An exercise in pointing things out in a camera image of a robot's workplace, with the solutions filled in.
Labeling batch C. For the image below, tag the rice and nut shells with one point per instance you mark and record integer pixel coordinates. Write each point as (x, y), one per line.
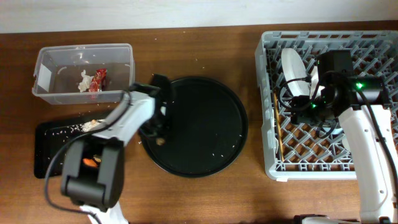
(75, 129)

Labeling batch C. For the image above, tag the red snack wrapper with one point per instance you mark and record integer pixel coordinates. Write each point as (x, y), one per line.
(98, 81)

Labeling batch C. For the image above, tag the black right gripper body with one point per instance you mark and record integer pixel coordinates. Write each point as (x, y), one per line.
(311, 110)

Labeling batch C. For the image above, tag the wooden chopstick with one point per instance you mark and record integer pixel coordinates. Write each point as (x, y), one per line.
(279, 133)

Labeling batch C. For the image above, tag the grey plate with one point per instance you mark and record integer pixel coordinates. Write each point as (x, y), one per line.
(294, 68)

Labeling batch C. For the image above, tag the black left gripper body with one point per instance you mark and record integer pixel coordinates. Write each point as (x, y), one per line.
(158, 129)

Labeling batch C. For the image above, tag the black rectangular tray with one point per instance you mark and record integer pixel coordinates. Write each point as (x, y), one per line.
(46, 146)

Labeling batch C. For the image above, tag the clear plastic waste bin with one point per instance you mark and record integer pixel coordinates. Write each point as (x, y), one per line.
(58, 72)

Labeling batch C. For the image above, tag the white cup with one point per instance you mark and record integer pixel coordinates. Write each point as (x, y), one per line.
(345, 144)

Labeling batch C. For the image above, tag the black round tray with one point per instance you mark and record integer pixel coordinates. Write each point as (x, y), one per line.
(207, 131)

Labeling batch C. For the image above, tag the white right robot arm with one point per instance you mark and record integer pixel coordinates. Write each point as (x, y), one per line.
(367, 149)

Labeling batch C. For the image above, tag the white tissue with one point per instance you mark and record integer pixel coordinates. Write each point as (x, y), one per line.
(86, 82)

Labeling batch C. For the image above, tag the orange carrot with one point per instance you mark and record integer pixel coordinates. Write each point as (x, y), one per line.
(90, 163)

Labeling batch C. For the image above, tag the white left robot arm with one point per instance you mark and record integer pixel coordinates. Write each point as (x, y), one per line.
(93, 169)

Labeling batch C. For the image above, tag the light blue cup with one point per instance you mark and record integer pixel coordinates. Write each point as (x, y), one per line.
(330, 126)

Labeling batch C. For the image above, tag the brown food lump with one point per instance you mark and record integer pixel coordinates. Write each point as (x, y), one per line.
(160, 141)

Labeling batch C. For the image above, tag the pink bowl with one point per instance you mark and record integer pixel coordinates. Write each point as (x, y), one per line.
(314, 82)

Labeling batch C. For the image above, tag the grey dishwasher rack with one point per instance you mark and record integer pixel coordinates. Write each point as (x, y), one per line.
(307, 79)

